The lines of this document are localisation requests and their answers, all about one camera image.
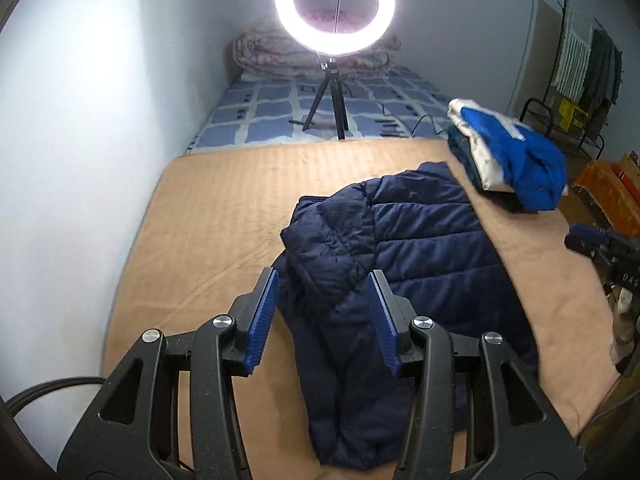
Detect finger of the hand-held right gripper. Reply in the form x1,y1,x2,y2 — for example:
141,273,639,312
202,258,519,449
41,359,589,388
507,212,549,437
565,224,608,257

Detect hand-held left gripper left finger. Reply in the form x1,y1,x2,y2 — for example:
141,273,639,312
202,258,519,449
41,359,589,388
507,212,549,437
56,266,280,480

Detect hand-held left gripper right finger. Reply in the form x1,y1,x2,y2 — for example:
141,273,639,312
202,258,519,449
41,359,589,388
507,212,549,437
366,269,587,480

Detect navy puffer jacket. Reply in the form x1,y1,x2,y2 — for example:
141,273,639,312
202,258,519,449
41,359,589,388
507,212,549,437
272,161,540,471

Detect dark hanging clothes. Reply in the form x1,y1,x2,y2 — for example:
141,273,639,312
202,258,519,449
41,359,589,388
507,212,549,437
582,30,624,111

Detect clothes drying rack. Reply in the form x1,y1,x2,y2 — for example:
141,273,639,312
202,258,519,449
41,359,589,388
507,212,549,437
547,0,626,111

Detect orange box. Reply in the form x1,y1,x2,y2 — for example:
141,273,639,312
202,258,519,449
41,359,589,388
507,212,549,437
572,152,640,237

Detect blue and white jacket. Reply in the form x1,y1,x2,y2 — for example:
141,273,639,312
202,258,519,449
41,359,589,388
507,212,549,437
446,97,569,212

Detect tan blanket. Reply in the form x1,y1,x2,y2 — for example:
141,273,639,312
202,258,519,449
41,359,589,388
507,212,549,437
102,137,626,480

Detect yellow bag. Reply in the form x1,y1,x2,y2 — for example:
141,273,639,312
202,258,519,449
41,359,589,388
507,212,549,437
557,97,589,132

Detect black metal rack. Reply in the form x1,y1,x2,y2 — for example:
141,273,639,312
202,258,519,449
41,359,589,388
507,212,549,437
517,97,608,161

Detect white striped towel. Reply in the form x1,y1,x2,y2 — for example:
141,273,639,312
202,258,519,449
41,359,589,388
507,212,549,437
555,10,596,98

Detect beige leaning board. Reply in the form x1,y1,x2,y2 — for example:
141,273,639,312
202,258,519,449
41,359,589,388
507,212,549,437
505,0,563,122

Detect blue checked bed sheet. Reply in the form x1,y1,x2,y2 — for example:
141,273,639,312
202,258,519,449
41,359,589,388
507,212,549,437
185,65,461,156

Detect black curved bar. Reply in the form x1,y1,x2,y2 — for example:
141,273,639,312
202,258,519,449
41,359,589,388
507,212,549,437
0,377,107,417

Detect black tripod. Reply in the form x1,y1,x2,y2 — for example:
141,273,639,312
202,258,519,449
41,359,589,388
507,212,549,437
289,0,351,141

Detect folded floral quilt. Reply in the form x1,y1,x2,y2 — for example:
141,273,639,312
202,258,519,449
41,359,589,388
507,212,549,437
232,17,403,81

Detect black cable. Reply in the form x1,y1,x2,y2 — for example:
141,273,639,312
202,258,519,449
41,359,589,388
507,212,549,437
372,102,451,139

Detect ring light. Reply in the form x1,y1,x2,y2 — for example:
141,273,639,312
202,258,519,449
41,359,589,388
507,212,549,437
274,0,398,56

